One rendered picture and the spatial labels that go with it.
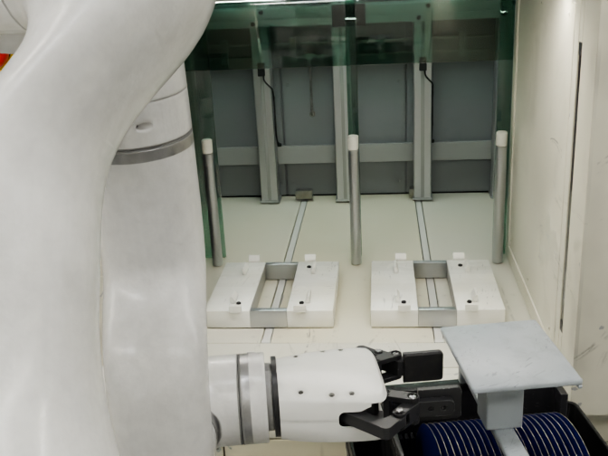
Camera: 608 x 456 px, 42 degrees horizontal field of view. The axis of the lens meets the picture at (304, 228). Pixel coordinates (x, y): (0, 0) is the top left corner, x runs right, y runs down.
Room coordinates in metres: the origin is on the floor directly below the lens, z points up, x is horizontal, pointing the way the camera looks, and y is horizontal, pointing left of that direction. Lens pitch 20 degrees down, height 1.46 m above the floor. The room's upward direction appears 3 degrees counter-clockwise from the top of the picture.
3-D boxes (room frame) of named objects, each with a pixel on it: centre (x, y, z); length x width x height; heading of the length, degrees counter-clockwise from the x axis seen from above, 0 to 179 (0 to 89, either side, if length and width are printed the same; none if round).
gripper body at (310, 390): (0.66, -0.01, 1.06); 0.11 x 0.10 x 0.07; 94
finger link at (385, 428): (0.62, -0.05, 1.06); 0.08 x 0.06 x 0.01; 21
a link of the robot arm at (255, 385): (0.65, 0.05, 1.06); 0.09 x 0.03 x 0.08; 4
